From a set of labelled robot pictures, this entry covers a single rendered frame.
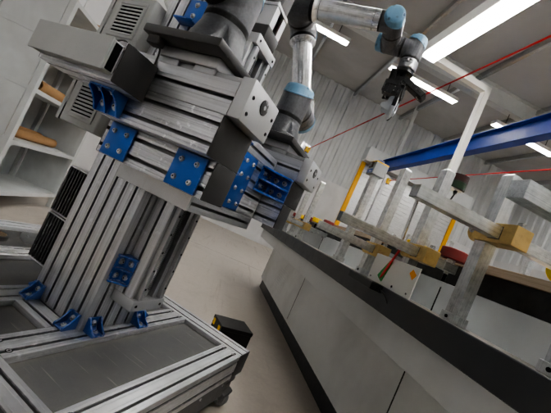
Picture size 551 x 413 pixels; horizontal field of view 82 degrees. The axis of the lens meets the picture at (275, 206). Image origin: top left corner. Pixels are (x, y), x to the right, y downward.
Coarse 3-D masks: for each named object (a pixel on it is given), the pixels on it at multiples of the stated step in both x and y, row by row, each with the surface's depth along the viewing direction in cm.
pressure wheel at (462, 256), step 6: (444, 246) 104; (444, 252) 102; (450, 252) 101; (456, 252) 100; (462, 252) 100; (450, 258) 101; (456, 258) 100; (462, 258) 100; (462, 264) 102; (444, 276) 103
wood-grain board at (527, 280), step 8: (360, 232) 186; (440, 256) 120; (456, 264) 111; (488, 272) 99; (496, 272) 96; (504, 272) 94; (512, 272) 91; (512, 280) 90; (520, 280) 88; (528, 280) 86; (536, 280) 84; (544, 280) 83; (536, 288) 84; (544, 288) 82
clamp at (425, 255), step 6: (420, 246) 100; (402, 252) 107; (420, 252) 99; (426, 252) 96; (432, 252) 97; (438, 252) 97; (414, 258) 100; (420, 258) 98; (426, 258) 96; (432, 258) 97; (438, 258) 97; (426, 264) 97; (432, 264) 97
